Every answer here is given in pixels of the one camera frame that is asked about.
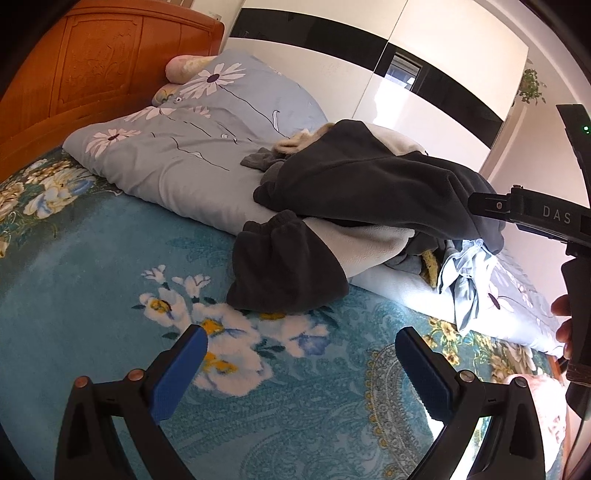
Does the teal floral blanket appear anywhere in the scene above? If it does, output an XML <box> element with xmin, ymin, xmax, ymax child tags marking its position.
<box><xmin>0</xmin><ymin>148</ymin><xmax>568</xmax><ymax>480</ymax></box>

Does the white wardrobe with black stripe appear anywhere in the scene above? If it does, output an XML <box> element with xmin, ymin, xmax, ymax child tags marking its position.
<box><xmin>222</xmin><ymin>0</ymin><xmax>529</xmax><ymax>151</ymax></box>

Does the green wall plant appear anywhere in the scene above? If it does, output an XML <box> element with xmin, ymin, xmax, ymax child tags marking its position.
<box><xmin>519</xmin><ymin>68</ymin><xmax>548</xmax><ymax>104</ymax></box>

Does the beige fleece garment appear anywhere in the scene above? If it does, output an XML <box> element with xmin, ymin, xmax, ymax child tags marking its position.
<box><xmin>272</xmin><ymin>122</ymin><xmax>338</xmax><ymax>155</ymax></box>

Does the yellow cloth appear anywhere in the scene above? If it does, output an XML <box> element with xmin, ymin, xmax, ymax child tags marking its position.
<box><xmin>418</xmin><ymin>251</ymin><xmax>439</xmax><ymax>287</ymax></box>

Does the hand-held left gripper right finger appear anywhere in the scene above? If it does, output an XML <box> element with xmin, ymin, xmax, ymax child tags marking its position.
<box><xmin>394</xmin><ymin>326</ymin><xmax>548</xmax><ymax>480</ymax></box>

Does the light blue shirt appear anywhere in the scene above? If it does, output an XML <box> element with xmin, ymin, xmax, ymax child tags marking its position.
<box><xmin>436</xmin><ymin>240</ymin><xmax>499</xmax><ymax>335</ymax></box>

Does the wooden headboard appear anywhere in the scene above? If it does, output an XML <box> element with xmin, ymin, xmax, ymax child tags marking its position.
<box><xmin>0</xmin><ymin>0</ymin><xmax>225</xmax><ymax>160</ymax></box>

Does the dark grey cloth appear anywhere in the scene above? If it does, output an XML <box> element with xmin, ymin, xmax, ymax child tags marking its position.
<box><xmin>240</xmin><ymin>148</ymin><xmax>279</xmax><ymax>172</ymax></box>

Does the pink pillow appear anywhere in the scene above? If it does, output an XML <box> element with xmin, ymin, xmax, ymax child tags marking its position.
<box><xmin>165</xmin><ymin>54</ymin><xmax>218</xmax><ymax>85</ymax></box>

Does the person's right hand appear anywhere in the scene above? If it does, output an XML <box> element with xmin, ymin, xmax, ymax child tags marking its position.
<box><xmin>551</xmin><ymin>294</ymin><xmax>575</xmax><ymax>358</ymax></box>

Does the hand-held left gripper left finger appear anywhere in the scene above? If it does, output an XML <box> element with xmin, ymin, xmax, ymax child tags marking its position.
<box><xmin>55</xmin><ymin>324</ymin><xmax>208</xmax><ymax>480</ymax></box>

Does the pink printed cushion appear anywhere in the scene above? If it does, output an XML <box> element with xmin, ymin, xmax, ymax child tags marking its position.
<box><xmin>503</xmin><ymin>374</ymin><xmax>573</xmax><ymax>446</ymax></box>

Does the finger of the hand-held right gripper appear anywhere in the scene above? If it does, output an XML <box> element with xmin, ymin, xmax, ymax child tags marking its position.
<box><xmin>467</xmin><ymin>191</ymin><xmax>514</xmax><ymax>221</ymax></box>

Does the dark grey and white fleece jacket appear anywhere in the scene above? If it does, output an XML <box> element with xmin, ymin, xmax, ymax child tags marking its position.
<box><xmin>226</xmin><ymin>119</ymin><xmax>506</xmax><ymax>315</ymax></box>

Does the light blue daisy duvet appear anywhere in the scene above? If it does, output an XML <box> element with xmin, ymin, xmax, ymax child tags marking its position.
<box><xmin>62</xmin><ymin>50</ymin><xmax>573</xmax><ymax>356</ymax></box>

